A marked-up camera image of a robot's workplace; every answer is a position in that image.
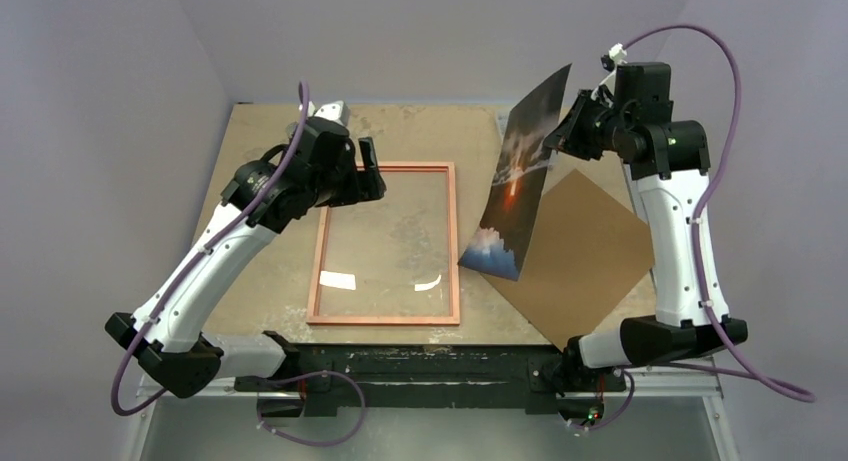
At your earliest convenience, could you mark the sunset landscape photo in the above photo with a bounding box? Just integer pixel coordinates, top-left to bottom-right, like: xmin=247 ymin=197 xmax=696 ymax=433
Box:
xmin=459 ymin=64 xmax=571 ymax=281

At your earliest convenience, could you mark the red picture frame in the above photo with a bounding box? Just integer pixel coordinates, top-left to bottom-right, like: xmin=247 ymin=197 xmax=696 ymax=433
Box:
xmin=305 ymin=161 xmax=462 ymax=327

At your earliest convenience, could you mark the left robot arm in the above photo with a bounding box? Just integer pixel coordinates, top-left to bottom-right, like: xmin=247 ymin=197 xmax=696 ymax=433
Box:
xmin=105 ymin=116 xmax=386 ymax=398

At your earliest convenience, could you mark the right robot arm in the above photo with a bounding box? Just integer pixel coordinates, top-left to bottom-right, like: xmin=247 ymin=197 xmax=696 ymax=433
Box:
xmin=543 ymin=62 xmax=748 ymax=388

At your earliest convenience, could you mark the clear plastic screw box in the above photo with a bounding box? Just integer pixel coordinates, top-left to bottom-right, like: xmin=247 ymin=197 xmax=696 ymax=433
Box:
xmin=495 ymin=110 xmax=509 ymax=138

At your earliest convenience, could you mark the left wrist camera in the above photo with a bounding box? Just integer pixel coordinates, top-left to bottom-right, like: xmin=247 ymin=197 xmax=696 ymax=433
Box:
xmin=299 ymin=100 xmax=350 ymax=128

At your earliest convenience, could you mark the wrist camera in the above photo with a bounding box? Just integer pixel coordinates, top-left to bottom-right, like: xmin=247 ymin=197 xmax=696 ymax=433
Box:
xmin=299 ymin=100 xmax=350 ymax=128
xmin=601 ymin=43 xmax=627 ymax=90

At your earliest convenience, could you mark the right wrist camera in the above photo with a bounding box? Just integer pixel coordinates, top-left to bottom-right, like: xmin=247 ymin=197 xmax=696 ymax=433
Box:
xmin=601 ymin=43 xmax=627 ymax=90

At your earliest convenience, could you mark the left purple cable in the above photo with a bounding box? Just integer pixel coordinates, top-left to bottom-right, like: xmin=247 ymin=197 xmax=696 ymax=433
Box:
xmin=109 ymin=80 xmax=367 ymax=449

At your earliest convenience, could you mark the purple cable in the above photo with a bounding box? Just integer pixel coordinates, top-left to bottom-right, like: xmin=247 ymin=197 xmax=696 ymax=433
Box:
xmin=566 ymin=24 xmax=817 ymax=434
xmin=109 ymin=80 xmax=367 ymax=449

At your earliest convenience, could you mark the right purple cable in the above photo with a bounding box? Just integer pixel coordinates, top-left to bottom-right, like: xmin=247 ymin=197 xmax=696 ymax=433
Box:
xmin=566 ymin=24 xmax=817 ymax=434

